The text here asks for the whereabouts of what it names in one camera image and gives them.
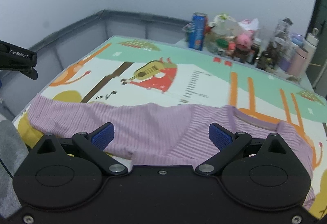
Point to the pink thermos bottle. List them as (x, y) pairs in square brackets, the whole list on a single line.
[(297, 62)]

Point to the purple lidded cup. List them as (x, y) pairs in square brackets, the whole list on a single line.
[(292, 44)]

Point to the pink pig toy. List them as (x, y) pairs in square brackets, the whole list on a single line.
[(244, 40)]

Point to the blue drink can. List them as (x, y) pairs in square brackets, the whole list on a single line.
[(197, 31)]

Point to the white thermos bottle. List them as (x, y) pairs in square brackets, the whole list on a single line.
[(311, 43)]

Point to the grey trousers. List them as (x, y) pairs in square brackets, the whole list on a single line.
[(13, 152)]

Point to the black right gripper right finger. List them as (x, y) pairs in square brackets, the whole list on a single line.
[(229, 144)]

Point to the clear plastic bag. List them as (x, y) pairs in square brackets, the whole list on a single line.
[(220, 34)]

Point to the purple striped knit shirt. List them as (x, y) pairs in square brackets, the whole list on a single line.
[(154, 135)]

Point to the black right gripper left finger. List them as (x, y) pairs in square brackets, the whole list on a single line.
[(91, 146)]

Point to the colourful cartoon play mat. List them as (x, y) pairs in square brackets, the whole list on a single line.
[(127, 71)]

